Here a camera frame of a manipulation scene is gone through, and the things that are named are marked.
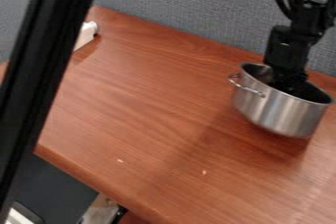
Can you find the table leg frame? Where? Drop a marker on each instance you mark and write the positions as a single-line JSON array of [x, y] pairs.
[[104, 211]]

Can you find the white plastic bottle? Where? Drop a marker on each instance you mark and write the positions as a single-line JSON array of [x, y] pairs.
[[88, 31]]

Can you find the black vertical bar at left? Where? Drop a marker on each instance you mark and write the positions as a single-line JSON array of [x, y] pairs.
[[39, 60]]

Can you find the white box at corner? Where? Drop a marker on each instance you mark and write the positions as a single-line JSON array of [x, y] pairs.
[[20, 215]]

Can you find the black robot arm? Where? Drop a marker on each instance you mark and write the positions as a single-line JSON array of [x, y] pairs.
[[312, 17]]

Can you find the shiny metal pot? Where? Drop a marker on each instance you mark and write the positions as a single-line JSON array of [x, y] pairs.
[[291, 115]]

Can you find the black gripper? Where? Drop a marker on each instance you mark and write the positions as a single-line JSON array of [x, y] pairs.
[[286, 55]]

